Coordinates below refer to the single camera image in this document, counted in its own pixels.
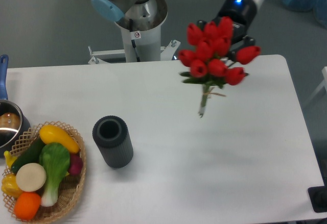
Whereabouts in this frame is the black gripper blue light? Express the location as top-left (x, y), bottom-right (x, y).
top-left (196, 0), bottom-right (264, 60)

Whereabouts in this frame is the woven wicker basket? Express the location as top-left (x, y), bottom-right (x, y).
top-left (1, 121), bottom-right (86, 223)

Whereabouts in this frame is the white furniture leg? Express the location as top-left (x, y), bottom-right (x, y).
top-left (303, 66), bottom-right (326, 108)

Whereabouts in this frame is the dark grey ribbed vase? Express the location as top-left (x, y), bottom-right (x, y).
top-left (92, 115), bottom-right (134, 168)

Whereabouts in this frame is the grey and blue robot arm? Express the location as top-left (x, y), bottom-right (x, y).
top-left (89, 0), bottom-right (264, 64)

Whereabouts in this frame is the dark green cucumber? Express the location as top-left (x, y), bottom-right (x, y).
top-left (10, 137), bottom-right (45, 174)

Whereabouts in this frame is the red tulip bouquet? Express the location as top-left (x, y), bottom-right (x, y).
top-left (178, 16), bottom-right (261, 117)

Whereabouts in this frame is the yellow banana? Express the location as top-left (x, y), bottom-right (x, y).
top-left (4, 151), bottom-right (17, 169)

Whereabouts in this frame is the green bok choy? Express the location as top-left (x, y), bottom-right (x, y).
top-left (39, 142), bottom-right (70, 207)

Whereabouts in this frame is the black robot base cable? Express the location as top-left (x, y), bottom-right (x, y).
top-left (128, 18), bottom-right (141, 62)

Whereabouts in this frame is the cream round slice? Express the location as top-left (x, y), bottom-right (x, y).
top-left (16, 163), bottom-right (46, 192)

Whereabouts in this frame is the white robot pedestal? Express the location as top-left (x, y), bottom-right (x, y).
top-left (88, 26), bottom-right (181, 64)

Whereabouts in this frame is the yellow bell pepper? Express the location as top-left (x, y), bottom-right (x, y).
top-left (1, 173), bottom-right (23, 198)

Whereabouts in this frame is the yellow squash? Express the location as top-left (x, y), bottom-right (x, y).
top-left (39, 125), bottom-right (80, 154)

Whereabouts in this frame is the orange fruit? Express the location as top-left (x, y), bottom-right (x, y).
top-left (13, 192), bottom-right (41, 221)

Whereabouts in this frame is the black device at table edge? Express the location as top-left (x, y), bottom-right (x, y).
top-left (308, 186), bottom-right (326, 213)

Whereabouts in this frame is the blue handled saucepan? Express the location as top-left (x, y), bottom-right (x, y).
top-left (1, 54), bottom-right (30, 158)

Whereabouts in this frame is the purple radish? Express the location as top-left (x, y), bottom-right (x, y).
top-left (67, 154), bottom-right (83, 176)

